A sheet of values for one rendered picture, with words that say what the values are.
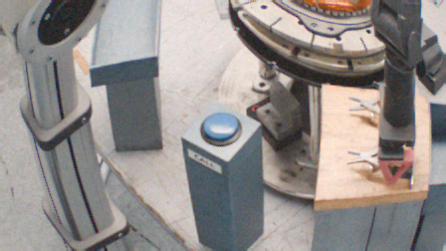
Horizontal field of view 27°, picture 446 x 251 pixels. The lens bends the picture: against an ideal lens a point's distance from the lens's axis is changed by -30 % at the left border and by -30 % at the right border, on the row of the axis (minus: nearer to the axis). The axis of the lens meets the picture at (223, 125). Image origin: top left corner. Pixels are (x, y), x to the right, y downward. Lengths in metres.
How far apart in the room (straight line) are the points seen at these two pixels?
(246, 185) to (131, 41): 0.27
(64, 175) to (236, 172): 0.26
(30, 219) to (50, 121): 1.41
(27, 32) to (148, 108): 0.69
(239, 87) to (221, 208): 0.33
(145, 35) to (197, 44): 0.32
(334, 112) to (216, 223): 0.26
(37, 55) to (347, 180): 0.50
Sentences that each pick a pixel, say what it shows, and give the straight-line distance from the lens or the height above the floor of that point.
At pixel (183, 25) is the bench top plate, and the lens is 2.07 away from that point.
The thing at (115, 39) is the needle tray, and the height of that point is 1.03.
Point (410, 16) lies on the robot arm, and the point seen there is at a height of 1.37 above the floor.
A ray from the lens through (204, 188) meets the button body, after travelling 1.64.
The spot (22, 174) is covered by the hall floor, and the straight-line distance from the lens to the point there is 2.92.
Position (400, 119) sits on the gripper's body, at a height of 1.19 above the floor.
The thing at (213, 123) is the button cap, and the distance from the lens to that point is 1.58.
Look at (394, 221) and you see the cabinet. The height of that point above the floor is 0.98.
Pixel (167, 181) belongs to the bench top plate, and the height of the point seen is 0.78.
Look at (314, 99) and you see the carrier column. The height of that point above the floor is 0.95.
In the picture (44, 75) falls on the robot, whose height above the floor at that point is 1.28.
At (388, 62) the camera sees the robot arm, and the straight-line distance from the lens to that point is 1.33.
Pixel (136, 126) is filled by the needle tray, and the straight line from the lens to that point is 1.86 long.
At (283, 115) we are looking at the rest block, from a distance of 1.84.
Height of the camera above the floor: 2.25
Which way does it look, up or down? 50 degrees down
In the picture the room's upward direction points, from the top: 5 degrees counter-clockwise
